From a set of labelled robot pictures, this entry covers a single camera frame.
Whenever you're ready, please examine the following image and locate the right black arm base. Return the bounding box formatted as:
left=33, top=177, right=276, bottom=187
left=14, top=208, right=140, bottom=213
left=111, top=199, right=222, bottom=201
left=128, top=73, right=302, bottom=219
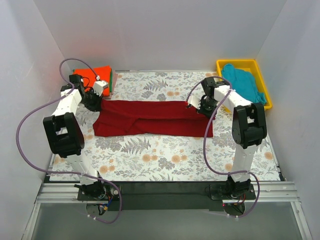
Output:
left=204, top=182, right=256, bottom=200

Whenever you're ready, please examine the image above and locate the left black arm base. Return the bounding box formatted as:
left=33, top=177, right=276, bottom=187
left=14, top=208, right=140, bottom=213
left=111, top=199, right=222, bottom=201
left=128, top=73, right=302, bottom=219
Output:
left=74, top=181, right=122, bottom=201

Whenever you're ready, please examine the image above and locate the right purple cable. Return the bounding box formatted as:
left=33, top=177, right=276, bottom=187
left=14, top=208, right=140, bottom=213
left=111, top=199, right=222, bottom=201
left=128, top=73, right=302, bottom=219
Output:
left=186, top=76, right=261, bottom=218

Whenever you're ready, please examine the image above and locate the dark red t-shirt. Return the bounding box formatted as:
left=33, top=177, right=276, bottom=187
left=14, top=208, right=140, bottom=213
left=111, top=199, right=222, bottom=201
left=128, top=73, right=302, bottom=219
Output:
left=93, top=100, right=209, bottom=137

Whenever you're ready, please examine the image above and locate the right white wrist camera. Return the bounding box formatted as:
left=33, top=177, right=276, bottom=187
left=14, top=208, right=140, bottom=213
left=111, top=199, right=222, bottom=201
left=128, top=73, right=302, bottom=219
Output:
left=187, top=95, right=201, bottom=110

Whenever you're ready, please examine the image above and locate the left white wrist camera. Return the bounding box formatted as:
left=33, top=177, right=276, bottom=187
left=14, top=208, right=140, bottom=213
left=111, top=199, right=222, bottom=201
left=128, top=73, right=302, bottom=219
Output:
left=92, top=80, right=109, bottom=97

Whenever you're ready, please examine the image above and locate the floral patterned table mat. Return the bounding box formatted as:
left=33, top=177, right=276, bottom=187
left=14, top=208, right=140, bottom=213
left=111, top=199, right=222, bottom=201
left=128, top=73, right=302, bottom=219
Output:
left=49, top=70, right=281, bottom=182

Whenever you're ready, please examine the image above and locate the folded orange t-shirt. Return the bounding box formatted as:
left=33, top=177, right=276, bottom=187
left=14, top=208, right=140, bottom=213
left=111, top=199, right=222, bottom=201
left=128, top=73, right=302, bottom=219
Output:
left=69, top=65, right=112, bottom=99

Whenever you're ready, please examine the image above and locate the teal t-shirt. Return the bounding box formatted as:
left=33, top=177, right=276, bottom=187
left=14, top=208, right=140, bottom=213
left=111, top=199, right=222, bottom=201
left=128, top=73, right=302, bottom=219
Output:
left=221, top=63, right=267, bottom=105

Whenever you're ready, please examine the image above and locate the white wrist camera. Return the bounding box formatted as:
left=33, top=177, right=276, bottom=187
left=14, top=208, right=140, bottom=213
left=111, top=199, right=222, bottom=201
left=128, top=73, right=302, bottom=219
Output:
left=92, top=80, right=109, bottom=97
left=187, top=95, right=201, bottom=110

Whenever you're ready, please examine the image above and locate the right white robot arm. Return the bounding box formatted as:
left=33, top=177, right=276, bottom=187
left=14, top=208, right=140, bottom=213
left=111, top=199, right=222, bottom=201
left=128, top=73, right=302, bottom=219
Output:
left=197, top=76, right=267, bottom=199

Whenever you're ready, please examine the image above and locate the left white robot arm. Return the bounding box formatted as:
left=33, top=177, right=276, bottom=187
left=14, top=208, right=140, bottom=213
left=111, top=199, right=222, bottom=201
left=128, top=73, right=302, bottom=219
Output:
left=43, top=74, right=109, bottom=200

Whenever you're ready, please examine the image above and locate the folded pink t-shirt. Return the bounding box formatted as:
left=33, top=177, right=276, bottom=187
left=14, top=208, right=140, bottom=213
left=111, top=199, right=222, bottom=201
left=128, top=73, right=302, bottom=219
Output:
left=107, top=70, right=118, bottom=99

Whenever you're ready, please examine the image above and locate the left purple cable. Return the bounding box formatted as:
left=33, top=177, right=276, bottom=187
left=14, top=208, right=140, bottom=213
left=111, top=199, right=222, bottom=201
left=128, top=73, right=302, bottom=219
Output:
left=15, top=58, right=123, bottom=224

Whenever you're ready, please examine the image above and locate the purple cable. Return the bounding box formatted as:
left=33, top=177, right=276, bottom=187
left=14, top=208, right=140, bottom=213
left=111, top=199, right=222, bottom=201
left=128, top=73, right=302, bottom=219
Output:
left=15, top=58, right=123, bottom=224
left=186, top=76, right=261, bottom=218

